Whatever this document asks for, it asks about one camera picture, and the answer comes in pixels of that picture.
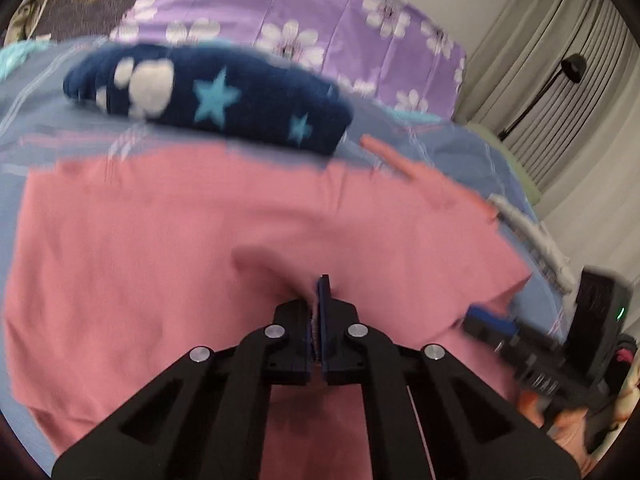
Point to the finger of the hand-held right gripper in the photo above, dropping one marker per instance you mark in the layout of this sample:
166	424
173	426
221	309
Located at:
487	321

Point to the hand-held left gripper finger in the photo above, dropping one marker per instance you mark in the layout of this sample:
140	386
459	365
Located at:
322	320
311	327

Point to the pink garment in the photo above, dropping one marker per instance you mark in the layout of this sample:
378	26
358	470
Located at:
175	240

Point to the person's right forearm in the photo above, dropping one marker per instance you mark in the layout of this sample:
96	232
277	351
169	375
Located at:
570	422

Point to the white cloth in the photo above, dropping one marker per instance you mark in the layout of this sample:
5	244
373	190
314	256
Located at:
535	240

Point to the orange folded garment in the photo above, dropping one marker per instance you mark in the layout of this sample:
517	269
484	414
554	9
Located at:
395	160

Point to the blue plaid bed sheet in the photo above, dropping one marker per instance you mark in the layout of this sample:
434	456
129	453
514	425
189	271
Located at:
450	145

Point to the navy star print garment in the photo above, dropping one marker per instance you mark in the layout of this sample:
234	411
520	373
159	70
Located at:
240	95

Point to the beige curtain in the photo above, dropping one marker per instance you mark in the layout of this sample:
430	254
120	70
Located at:
560	85

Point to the black floor lamp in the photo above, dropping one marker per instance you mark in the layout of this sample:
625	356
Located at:
570	67

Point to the purple floral quilt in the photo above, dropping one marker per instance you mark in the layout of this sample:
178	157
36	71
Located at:
310	15

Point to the teal blanket trim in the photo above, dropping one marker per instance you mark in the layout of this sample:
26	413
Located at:
17	55

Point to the beige patterned cloth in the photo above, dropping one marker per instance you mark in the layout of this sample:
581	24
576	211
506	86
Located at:
25	17

